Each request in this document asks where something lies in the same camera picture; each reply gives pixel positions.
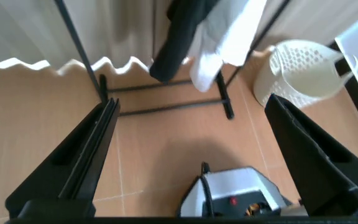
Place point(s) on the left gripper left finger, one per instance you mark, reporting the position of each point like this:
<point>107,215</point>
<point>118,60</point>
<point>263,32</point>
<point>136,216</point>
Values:
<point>42,186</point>

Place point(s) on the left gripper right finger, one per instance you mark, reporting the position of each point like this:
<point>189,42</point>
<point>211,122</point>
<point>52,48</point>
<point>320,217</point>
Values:
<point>322,186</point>

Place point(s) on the white garment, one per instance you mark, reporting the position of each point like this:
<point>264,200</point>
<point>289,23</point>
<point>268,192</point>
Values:
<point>225,37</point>

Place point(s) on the black shorts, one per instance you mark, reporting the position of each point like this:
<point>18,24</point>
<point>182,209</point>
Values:
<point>179,40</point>

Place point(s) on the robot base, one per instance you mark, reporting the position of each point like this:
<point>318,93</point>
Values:
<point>238,183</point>

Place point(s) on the white laundry basket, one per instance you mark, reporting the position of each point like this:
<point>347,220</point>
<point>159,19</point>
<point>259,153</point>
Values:
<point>303,71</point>

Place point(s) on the black clothes rack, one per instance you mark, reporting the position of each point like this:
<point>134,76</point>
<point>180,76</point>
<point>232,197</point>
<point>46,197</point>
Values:
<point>79,53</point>

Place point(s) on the beige curtain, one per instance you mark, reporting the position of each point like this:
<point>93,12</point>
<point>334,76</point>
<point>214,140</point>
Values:
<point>120,28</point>

